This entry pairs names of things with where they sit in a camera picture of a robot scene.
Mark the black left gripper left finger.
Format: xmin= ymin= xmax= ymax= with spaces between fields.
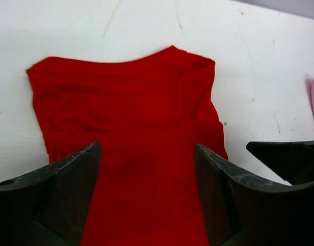
xmin=0 ymin=142 xmax=102 ymax=245

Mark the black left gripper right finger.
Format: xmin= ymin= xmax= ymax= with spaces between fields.
xmin=194 ymin=144 xmax=314 ymax=245

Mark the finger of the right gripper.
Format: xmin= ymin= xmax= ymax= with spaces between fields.
xmin=246 ymin=141 xmax=314 ymax=185

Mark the red t shirt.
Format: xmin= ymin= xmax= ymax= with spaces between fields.
xmin=27 ymin=46 xmax=227 ymax=245

